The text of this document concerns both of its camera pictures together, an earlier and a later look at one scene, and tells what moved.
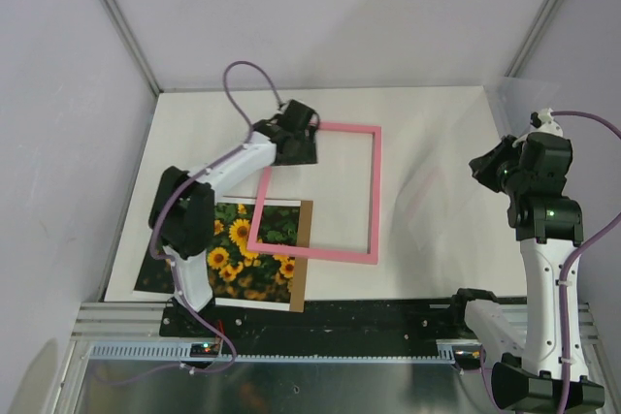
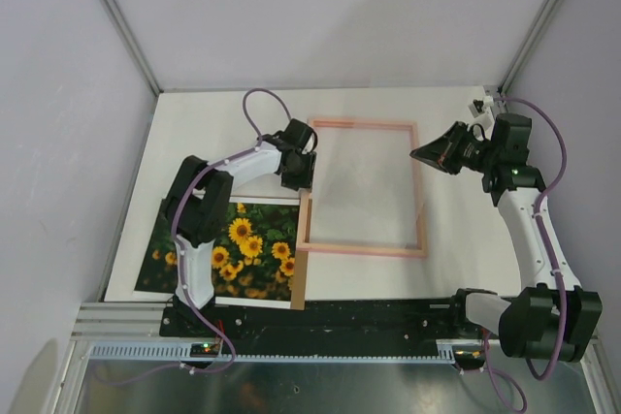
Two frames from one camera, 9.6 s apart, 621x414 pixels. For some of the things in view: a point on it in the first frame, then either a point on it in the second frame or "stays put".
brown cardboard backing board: x=298 y=286 stays put
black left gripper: x=309 y=155 → x=305 y=179
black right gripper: x=483 y=167 → x=442 y=151
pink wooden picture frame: x=370 y=258 → x=304 y=242
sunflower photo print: x=238 y=277 stays put
